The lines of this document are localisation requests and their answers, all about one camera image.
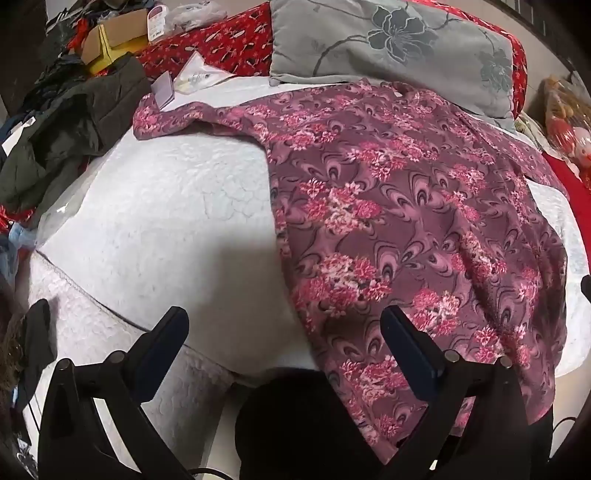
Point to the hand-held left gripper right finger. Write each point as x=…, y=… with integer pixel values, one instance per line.
x=412, y=356

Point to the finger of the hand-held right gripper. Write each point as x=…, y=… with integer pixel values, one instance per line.
x=587, y=287

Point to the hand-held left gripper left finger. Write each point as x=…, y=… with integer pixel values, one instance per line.
x=159, y=353

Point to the purple pink floral shirt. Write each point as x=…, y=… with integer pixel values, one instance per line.
x=392, y=217

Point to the plain red cloth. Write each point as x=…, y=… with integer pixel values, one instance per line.
x=570, y=177

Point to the dark cloth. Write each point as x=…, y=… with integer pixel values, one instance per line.
x=39, y=346

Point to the white quilted bed cover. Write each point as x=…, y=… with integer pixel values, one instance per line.
x=161, y=230

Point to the plush toy in plastic bag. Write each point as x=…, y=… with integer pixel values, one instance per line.
x=568, y=124

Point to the light blue cloth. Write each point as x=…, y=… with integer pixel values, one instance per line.
x=18, y=240

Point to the dark olive jacket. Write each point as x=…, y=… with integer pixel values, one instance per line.
x=69, y=129

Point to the dark slatted panel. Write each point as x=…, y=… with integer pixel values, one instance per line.
x=561, y=32

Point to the white plastic packet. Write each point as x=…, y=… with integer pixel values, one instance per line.
x=198, y=74

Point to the yellow box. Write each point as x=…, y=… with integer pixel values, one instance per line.
x=102, y=57

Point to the red floral blanket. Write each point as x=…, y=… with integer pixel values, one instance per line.
x=217, y=46

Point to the grey floral pillow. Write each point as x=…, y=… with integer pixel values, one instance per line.
x=392, y=41

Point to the brown cardboard box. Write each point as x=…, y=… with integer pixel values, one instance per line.
x=108, y=34

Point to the pink white label packet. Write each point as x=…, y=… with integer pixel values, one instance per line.
x=157, y=18

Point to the clear plastic bag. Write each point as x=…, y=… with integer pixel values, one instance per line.
x=196, y=14

